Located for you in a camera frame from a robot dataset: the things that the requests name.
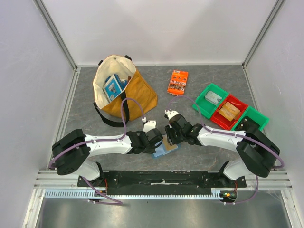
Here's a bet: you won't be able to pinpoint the blue card holder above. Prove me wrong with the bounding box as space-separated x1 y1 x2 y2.
152 140 180 158

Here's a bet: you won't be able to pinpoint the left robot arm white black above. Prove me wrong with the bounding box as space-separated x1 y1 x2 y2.
49 128 163 187

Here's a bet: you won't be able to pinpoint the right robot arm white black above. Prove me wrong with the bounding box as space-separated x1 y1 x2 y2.
165 110 280 187

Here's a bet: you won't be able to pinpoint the gold card in holder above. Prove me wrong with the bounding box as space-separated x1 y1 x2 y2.
164 141 179 152

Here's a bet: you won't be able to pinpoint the silver cards in bin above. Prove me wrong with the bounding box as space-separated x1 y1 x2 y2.
205 91 222 105

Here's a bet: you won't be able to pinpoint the gold cards in bin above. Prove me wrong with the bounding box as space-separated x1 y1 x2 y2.
218 102 240 121

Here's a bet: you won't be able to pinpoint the black cards in bin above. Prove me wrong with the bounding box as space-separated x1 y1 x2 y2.
235 116 257 131

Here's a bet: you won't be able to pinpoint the red bin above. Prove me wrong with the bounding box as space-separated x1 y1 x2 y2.
210 94 248 130

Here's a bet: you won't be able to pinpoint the orange screw box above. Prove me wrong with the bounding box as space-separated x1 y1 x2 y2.
167 70 189 96

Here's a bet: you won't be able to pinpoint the green bin far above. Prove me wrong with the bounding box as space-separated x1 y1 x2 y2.
192 83 228 119

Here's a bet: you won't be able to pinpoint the green bin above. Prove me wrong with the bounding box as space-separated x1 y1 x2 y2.
231 106 269 131
192 83 228 119

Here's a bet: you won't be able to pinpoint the blue box in bag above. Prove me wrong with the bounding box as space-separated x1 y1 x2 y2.
103 74 128 102

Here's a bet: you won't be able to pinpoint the tan tote bag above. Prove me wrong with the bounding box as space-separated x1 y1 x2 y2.
93 55 157 127

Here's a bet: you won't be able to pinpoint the green bin near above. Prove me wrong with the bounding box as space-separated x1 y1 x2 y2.
231 106 269 131

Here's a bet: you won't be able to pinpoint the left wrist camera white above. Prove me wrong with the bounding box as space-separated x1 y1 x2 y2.
142 117 157 133

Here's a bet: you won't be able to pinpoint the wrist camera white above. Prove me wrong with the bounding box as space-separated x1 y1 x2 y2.
164 110 181 124
142 117 157 133

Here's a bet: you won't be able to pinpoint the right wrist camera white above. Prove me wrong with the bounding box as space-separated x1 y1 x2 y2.
164 110 181 124

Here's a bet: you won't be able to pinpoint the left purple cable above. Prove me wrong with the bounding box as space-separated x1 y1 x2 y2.
48 97 147 205

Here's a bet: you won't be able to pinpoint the slotted cable duct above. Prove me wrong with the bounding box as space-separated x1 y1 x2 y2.
44 189 225 199

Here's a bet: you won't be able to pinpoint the right aluminium frame post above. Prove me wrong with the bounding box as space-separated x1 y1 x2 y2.
242 0 285 69

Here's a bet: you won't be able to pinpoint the aluminium frame post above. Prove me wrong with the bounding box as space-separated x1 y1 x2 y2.
242 0 285 69
33 0 78 71

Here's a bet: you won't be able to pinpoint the left aluminium frame post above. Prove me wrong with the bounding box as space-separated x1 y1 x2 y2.
33 0 78 71

